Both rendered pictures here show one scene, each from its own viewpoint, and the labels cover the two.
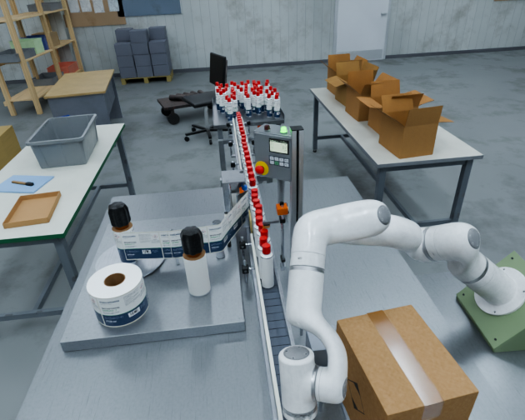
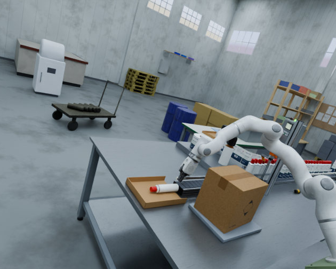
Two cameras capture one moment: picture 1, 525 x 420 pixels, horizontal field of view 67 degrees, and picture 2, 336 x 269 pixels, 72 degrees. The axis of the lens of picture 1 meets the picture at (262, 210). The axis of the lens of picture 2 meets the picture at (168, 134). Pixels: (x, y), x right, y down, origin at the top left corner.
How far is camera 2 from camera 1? 127 cm
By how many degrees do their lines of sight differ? 53
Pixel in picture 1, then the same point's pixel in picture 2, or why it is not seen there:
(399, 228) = (288, 150)
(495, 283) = (335, 234)
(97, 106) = not seen: hidden behind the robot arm
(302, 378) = (200, 141)
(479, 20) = not seen: outside the picture
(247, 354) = not seen: hidden behind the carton
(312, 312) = (222, 132)
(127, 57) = (327, 149)
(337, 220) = (259, 121)
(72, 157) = (244, 136)
